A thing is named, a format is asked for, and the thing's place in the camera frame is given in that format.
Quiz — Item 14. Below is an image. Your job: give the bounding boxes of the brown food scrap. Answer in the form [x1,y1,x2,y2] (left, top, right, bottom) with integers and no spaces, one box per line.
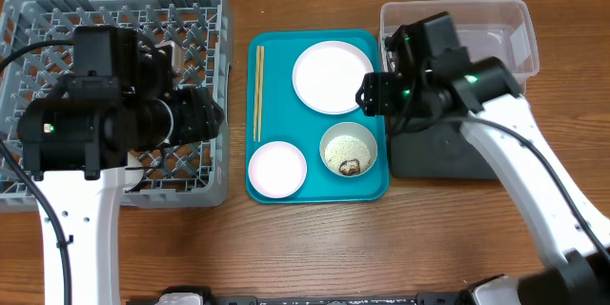
[338,159,361,176]

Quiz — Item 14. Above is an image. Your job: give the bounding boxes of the right wooden chopstick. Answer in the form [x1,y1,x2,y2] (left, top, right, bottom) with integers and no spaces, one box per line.
[257,46,265,143]

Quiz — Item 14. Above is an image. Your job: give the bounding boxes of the wooden chopstick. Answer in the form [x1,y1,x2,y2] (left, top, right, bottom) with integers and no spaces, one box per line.
[253,46,262,142]
[257,46,265,143]

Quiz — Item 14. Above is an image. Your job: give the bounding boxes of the teal plastic tray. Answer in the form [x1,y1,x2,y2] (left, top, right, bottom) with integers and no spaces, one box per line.
[245,30,390,204]

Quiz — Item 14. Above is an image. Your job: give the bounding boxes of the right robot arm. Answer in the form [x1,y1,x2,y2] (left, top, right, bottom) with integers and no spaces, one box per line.
[356,57,609,304]

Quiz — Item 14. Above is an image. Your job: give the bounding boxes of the small pink saucer plate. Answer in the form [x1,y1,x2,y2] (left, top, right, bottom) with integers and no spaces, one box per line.
[248,141,307,199]

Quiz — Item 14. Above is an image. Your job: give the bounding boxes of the white rice grains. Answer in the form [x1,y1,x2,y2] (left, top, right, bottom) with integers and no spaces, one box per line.
[323,135,372,175]

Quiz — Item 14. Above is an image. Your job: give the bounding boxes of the black rectangular tray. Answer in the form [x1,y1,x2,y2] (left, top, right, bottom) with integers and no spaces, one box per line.
[388,124,497,180]

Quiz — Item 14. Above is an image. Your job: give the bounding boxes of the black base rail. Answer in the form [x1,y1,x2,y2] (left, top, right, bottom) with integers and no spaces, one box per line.
[126,274,520,305]

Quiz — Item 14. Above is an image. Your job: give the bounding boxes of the grey plastic dish rack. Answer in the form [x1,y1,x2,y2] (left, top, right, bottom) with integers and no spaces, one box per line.
[1,0,234,209]

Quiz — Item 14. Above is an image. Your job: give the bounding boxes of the clear plastic waste bin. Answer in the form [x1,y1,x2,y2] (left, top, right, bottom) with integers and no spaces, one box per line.
[378,0,539,89]

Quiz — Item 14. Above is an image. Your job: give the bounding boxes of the left wooden chopstick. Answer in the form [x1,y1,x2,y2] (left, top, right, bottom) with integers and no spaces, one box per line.
[253,46,262,142]

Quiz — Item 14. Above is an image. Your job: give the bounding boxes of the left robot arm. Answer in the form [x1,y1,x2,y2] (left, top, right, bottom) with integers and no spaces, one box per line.
[14,78,225,304]

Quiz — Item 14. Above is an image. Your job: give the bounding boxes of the grey-green ceramic bowl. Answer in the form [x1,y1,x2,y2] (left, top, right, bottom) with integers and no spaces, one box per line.
[319,122,378,177]

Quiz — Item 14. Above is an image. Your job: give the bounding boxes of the white ceramic cup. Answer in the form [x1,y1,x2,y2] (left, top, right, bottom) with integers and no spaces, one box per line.
[123,153,144,192]

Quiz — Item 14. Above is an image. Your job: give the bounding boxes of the large white round plate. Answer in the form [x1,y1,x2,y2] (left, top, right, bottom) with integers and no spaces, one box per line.
[292,40,374,115]

